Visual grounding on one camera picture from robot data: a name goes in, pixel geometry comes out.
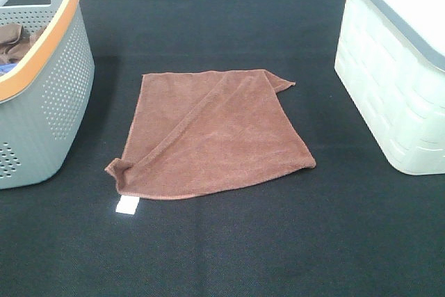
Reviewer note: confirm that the cream bin with grey rim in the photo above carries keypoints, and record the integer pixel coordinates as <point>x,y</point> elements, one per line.
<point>390,58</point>

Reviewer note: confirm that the blue towel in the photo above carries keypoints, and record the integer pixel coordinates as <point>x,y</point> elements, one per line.
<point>5,68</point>

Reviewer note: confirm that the brown towel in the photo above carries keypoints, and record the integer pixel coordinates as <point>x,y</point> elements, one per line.
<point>195,134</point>
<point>16,42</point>

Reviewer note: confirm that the grey perforated laundry basket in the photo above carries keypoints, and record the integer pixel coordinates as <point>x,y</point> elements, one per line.
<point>45,95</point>

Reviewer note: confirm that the brown towel in basket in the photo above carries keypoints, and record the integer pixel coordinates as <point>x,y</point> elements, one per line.
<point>16,42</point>

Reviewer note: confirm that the black table cloth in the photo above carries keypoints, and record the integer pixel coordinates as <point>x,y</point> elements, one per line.
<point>351,226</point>

